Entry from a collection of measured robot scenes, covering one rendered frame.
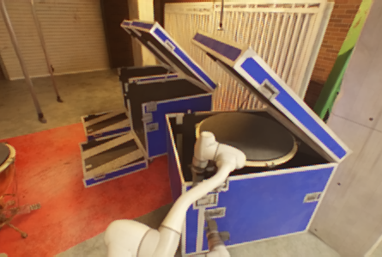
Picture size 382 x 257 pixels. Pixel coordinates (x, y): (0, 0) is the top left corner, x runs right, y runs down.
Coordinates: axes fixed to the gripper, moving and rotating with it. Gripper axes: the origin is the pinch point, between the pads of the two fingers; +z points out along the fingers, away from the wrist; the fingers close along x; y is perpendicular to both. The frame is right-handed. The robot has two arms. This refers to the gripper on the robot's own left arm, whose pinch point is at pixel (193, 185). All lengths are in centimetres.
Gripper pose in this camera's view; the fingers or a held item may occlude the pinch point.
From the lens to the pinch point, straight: 138.2
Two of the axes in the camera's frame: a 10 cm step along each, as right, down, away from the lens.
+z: -1.9, 8.7, 4.5
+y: -9.6, -0.8, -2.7
